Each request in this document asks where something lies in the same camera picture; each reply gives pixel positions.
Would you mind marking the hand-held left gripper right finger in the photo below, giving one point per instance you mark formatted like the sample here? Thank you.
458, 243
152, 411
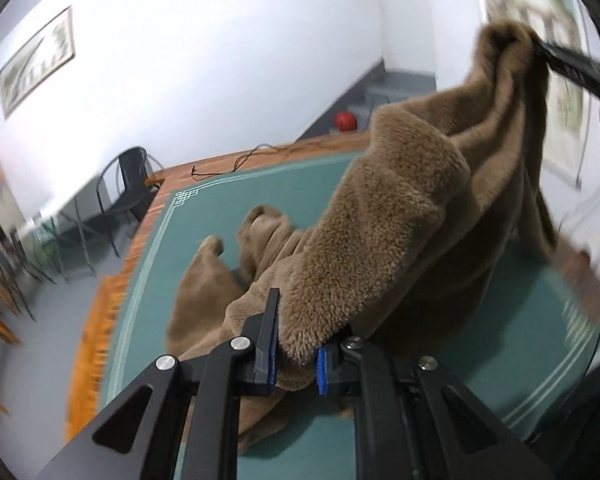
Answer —
322, 371

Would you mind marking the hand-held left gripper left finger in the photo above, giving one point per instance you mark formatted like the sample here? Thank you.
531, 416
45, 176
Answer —
272, 360

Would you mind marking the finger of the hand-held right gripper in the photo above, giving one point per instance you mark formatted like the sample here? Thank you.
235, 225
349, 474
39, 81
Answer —
570, 65

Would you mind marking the brown fleece garment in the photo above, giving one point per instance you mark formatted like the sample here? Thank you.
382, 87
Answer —
390, 220

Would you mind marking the green table mat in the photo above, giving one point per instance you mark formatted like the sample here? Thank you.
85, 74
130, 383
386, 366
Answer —
205, 200

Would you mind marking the grey staircase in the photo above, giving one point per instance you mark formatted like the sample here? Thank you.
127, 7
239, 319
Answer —
380, 95

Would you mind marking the red ball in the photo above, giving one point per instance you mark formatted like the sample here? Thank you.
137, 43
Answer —
345, 121

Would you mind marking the black metal chair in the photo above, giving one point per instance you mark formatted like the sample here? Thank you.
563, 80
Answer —
130, 175

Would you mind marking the glass table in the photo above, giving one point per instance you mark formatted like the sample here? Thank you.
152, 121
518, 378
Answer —
55, 215

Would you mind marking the person's dark clothing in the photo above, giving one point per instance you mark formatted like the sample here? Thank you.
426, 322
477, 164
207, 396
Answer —
580, 425

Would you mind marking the grey cabinet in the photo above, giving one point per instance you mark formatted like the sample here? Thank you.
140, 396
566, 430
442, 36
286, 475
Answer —
7, 210

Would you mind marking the framed landscape painting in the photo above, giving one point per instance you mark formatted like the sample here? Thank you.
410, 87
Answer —
35, 65

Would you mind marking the wall scroll painting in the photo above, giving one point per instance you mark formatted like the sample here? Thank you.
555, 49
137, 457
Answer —
565, 90

